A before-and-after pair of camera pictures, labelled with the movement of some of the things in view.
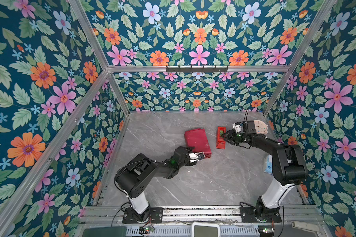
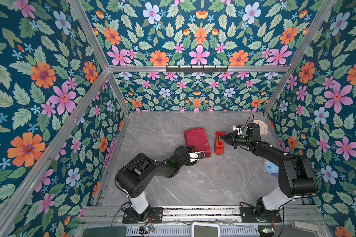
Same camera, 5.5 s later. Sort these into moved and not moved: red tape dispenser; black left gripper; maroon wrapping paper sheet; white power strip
Moved: red tape dispenser
Not moved: maroon wrapping paper sheet; black left gripper; white power strip
